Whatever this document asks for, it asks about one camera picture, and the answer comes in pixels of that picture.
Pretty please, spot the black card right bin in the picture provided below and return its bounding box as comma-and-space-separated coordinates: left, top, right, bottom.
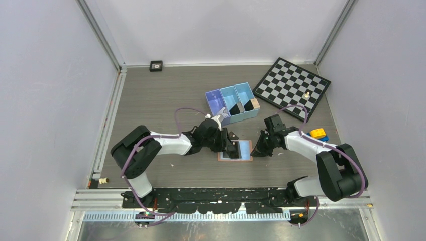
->
244, 100, 254, 111

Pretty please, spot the tan card right bin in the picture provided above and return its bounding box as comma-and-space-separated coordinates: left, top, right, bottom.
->
250, 98, 260, 110

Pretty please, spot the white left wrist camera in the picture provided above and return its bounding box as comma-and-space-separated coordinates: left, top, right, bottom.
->
205, 114, 224, 130

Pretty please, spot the right light blue bin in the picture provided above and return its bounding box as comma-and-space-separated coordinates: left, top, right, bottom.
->
234, 82, 260, 120

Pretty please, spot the black card middle bin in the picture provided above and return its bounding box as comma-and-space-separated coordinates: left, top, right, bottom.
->
229, 102, 242, 116

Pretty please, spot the brown leather card holder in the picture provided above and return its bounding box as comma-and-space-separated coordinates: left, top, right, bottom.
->
218, 140, 253, 162

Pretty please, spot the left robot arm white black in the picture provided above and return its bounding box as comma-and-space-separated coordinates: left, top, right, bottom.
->
111, 118, 240, 208

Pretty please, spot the blue yellow toy car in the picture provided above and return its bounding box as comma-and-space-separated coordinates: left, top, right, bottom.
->
307, 128, 329, 142

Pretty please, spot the black card bin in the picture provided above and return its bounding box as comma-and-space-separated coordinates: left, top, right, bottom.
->
229, 102, 242, 116
244, 100, 254, 111

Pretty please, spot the small black square device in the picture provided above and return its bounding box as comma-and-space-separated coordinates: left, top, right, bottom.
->
149, 60, 163, 72

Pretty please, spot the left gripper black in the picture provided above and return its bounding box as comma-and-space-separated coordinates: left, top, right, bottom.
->
202, 128, 235, 153

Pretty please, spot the middle light blue bin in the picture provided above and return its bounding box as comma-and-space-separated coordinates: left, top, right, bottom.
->
220, 86, 245, 126

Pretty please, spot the aluminium rail frame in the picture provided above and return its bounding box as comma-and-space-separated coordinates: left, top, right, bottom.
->
68, 187, 375, 230

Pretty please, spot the small beige cylinder piece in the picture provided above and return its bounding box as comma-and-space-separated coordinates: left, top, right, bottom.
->
98, 178, 109, 185

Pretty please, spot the purple plastic bin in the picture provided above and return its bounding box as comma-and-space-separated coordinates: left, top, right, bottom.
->
205, 89, 231, 126

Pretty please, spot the silver card purple bin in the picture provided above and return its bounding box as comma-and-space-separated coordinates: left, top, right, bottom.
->
217, 107, 230, 122

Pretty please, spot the black white chessboard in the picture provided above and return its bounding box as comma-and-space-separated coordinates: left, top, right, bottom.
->
252, 57, 332, 121

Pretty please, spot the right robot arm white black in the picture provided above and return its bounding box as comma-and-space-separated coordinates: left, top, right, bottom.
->
251, 114, 369, 206

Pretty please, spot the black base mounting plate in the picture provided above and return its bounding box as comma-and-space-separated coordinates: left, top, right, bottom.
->
121, 187, 317, 214

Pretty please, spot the light blue bin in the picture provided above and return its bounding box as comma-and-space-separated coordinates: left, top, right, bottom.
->
220, 86, 245, 126
234, 82, 260, 120

